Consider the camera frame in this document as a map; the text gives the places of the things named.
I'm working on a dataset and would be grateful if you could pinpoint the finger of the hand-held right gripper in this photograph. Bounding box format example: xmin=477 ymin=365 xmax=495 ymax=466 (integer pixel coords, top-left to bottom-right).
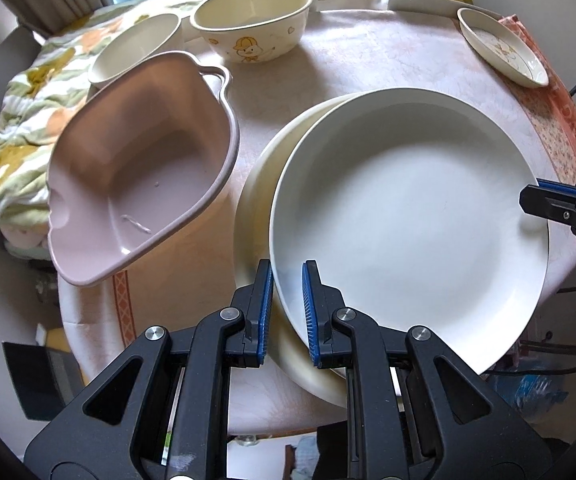
xmin=519 ymin=177 xmax=576 ymax=263

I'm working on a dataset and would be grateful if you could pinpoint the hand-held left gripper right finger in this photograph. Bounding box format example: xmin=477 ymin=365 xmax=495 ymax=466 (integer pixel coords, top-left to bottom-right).
xmin=302 ymin=260 xmax=551 ymax=480

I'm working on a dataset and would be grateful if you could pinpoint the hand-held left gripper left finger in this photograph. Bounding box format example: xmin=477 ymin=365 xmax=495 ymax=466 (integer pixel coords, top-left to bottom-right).
xmin=24 ymin=259 xmax=275 ymax=480

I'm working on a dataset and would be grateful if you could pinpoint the large cream plate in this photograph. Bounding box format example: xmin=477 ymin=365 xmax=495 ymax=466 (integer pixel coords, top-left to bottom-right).
xmin=234 ymin=92 xmax=353 ymax=408

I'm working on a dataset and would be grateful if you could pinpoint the large white plate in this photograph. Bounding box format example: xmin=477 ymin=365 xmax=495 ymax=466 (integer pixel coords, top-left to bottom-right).
xmin=269 ymin=87 xmax=551 ymax=376

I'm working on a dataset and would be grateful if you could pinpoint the small printed cream plate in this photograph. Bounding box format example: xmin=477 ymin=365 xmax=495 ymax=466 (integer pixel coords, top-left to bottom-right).
xmin=457 ymin=7 xmax=550 ymax=88

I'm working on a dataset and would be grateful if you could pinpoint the pink heart-shaped bowl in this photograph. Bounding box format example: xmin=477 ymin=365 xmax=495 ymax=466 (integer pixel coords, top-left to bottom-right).
xmin=46 ymin=51 xmax=241 ymax=288

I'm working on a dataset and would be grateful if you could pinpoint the cream bowl with duck print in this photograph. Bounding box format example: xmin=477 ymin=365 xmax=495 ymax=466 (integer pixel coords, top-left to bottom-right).
xmin=189 ymin=0 xmax=315 ymax=64

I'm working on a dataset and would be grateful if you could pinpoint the plain cream bowl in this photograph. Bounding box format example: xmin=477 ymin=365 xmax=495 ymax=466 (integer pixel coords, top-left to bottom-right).
xmin=88 ymin=12 xmax=183 ymax=88

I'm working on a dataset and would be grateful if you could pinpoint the blue plastic bag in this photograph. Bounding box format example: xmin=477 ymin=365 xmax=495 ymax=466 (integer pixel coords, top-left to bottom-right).
xmin=490 ymin=372 xmax=574 ymax=413

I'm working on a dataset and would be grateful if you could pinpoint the pink printed tablecloth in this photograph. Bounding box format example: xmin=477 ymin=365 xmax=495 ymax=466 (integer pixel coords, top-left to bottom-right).
xmin=58 ymin=5 xmax=576 ymax=436

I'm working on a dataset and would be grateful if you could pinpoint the black flat case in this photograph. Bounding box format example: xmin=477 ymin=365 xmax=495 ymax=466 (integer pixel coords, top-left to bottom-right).
xmin=2 ymin=341 xmax=88 ymax=422

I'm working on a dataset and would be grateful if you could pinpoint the white rectangular tray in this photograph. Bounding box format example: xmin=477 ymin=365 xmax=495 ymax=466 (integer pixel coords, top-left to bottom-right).
xmin=387 ymin=0 xmax=506 ymax=23

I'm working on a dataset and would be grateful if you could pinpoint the floral quilt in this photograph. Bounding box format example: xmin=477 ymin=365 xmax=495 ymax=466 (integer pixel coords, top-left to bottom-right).
xmin=0 ymin=0 xmax=474 ymax=261

